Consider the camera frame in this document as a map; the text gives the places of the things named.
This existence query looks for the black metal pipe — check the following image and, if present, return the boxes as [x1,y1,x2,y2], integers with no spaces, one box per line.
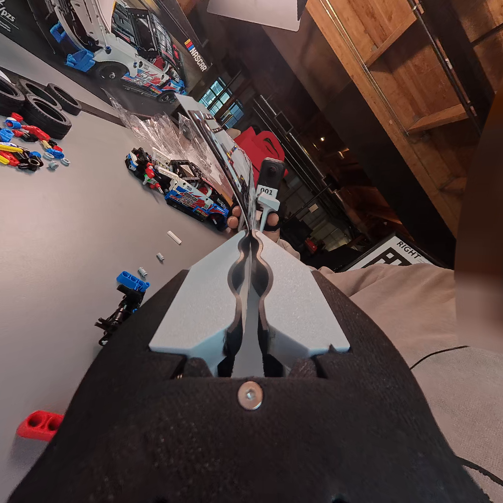
[407,0,484,136]

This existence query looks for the pile of mixed small bricks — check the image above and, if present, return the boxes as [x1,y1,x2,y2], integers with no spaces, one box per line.
[0,112,71,171]

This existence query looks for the black white marker board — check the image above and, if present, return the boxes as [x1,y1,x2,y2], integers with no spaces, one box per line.
[342,232,445,272]

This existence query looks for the red beam piece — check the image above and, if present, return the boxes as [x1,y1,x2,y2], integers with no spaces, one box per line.
[17,410,65,441]

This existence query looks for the black beam assembly blue pins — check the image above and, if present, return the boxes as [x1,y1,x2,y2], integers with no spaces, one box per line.
[94,271,151,346]

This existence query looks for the toy set box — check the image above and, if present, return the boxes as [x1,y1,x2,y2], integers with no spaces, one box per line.
[0,0,214,103]

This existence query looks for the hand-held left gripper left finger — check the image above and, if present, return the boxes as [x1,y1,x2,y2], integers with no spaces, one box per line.
[149,230,252,378]

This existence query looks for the person's beige hoodie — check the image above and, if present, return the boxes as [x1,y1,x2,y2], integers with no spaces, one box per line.
[405,342,503,503]

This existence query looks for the clear plastic bag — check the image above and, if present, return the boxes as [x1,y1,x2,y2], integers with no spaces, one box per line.
[104,88,221,167]

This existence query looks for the person's right hand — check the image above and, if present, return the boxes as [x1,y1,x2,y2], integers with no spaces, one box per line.
[226,204,284,242]

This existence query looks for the small glossy sticker sheet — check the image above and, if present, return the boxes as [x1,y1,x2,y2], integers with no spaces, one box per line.
[173,92,258,236]

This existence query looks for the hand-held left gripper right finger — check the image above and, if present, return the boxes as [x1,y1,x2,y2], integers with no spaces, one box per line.
[251,230,351,378]

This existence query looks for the printed task sheet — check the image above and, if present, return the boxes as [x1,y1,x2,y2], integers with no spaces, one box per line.
[206,0,309,32]

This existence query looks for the glass window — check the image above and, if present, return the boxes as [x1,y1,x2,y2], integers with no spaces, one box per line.
[198,76,244,130]

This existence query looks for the person's right forearm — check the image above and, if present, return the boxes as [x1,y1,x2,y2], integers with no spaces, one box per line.
[275,237,456,346]

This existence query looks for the toy race car model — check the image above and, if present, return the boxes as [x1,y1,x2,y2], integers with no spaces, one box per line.
[125,147,232,230]

